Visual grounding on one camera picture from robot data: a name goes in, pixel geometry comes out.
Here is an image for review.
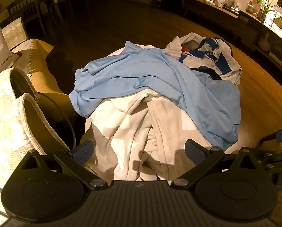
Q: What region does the wooden chair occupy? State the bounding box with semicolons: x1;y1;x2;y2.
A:
7;0;46;36

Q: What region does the white and blue jersey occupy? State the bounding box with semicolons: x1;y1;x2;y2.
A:
165;32;242;86

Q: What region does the white garment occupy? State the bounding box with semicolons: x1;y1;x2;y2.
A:
80;44;225;183

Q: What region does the light blue t-shirt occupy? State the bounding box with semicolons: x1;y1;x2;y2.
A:
69;41;242;149

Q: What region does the cream patterned sofa cushion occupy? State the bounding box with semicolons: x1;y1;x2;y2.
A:
0;68;68;189

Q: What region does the long wooden sideboard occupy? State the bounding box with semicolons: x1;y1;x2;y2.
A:
183;0;282;74

